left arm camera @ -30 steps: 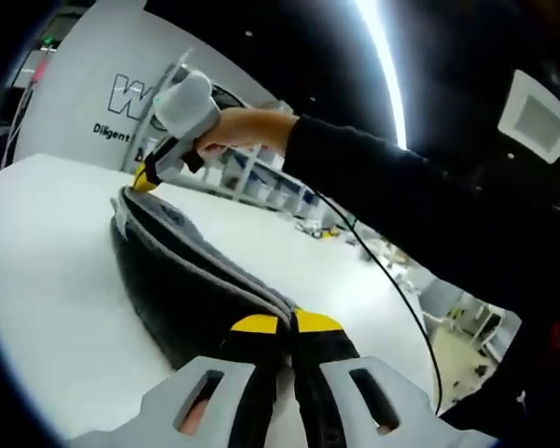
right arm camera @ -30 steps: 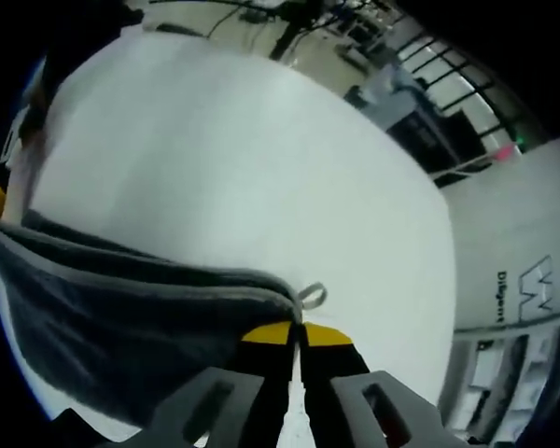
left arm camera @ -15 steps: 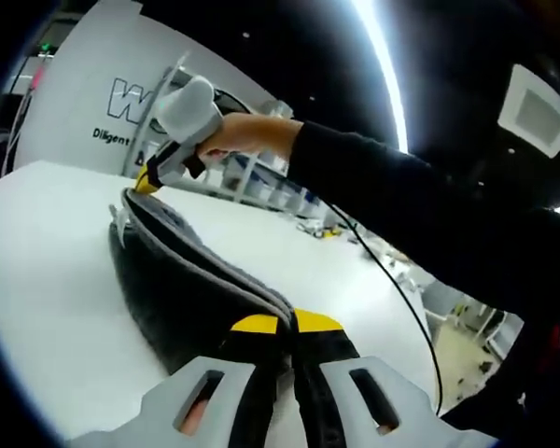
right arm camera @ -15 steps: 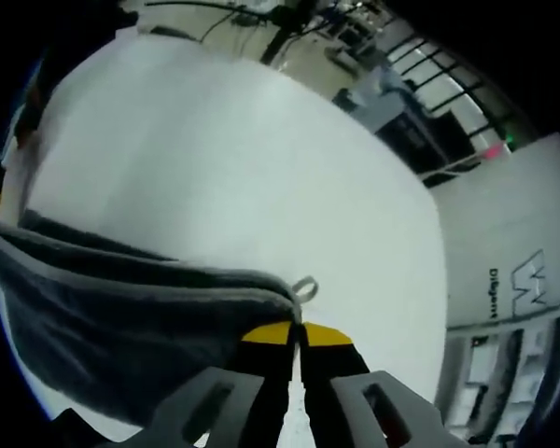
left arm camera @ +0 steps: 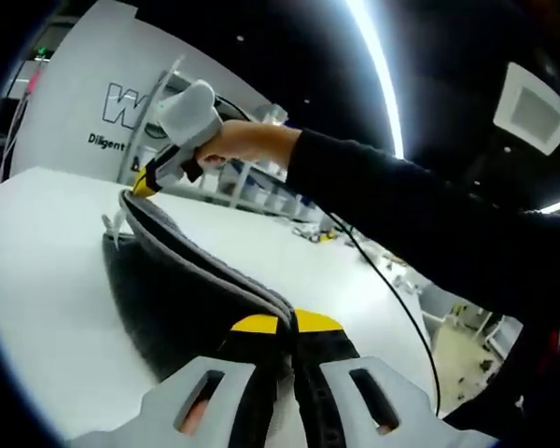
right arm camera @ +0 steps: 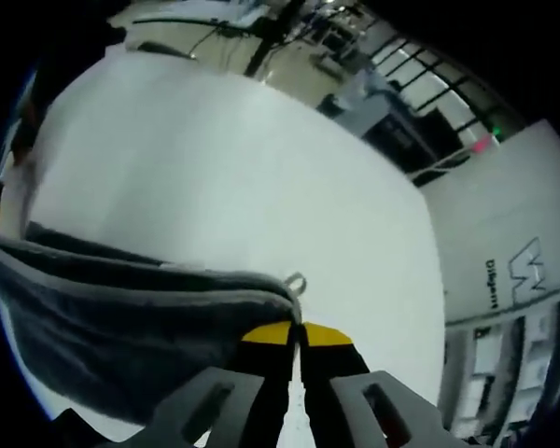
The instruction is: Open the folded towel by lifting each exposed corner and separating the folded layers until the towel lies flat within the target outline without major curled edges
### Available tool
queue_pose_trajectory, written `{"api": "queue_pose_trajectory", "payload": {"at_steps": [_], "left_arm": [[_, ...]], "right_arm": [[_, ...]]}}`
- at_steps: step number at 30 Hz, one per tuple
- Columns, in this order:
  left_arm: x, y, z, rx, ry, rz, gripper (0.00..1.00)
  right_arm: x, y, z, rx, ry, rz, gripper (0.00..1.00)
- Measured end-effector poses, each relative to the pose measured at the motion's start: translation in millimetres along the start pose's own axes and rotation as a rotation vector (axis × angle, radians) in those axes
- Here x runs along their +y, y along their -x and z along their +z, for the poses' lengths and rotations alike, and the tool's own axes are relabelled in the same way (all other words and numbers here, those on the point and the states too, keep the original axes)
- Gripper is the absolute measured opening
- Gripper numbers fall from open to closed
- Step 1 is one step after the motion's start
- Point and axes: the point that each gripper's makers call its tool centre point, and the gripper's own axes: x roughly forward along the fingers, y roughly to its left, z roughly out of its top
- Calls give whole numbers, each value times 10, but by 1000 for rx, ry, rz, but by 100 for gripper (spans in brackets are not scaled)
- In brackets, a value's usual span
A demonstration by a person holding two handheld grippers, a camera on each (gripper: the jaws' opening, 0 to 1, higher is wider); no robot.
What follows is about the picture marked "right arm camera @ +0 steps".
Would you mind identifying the grey towel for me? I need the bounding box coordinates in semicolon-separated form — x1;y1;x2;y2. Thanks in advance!
0;221;308;428

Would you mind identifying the grey metal shelf unit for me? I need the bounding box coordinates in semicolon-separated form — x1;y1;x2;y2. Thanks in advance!
445;279;560;448

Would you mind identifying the row of white storage boxes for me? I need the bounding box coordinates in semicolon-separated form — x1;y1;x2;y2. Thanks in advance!
470;298;560;421

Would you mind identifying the computer monitor with text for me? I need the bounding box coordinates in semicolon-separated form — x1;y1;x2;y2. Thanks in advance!
361;105;466;176

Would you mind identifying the pink-tipped pole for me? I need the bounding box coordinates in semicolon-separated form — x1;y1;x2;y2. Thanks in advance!
413;133;494;186

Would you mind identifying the pale blue cloth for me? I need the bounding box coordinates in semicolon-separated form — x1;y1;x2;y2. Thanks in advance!
343;64;396;136

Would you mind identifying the black framed glass partition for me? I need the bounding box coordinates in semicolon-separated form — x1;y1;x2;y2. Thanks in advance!
371;27;514;141

